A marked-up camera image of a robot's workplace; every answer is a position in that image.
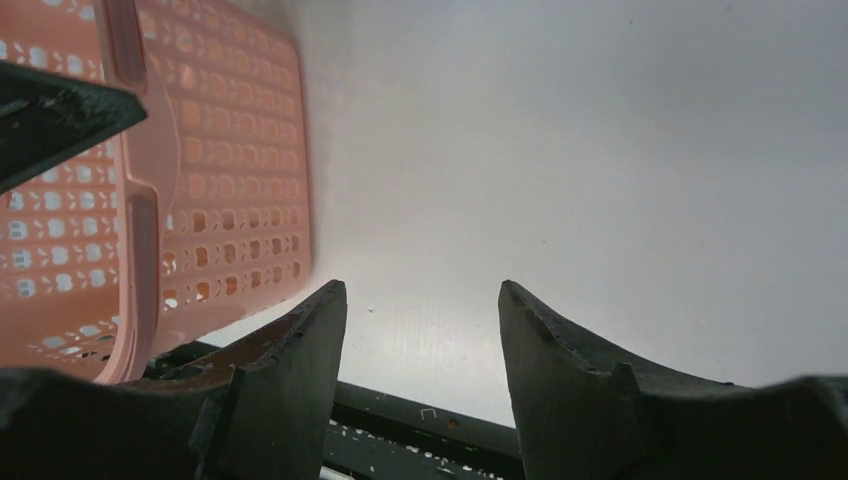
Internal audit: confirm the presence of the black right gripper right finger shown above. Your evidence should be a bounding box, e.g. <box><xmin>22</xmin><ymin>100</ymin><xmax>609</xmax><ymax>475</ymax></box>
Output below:
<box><xmin>498</xmin><ymin>280</ymin><xmax>847</xmax><ymax>479</ymax></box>

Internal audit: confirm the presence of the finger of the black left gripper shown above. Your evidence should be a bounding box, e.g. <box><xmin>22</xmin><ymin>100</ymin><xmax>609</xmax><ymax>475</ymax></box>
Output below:
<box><xmin>1</xmin><ymin>61</ymin><xmax>147</xmax><ymax>193</ymax></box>

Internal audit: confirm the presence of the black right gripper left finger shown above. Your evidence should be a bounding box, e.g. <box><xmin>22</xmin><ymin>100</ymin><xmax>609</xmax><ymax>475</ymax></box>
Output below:
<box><xmin>1</xmin><ymin>280</ymin><xmax>347</xmax><ymax>479</ymax></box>

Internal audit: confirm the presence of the pink perforated plastic basket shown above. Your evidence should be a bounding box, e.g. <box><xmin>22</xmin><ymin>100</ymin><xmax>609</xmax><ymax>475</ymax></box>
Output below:
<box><xmin>1</xmin><ymin>0</ymin><xmax>312</xmax><ymax>383</ymax></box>

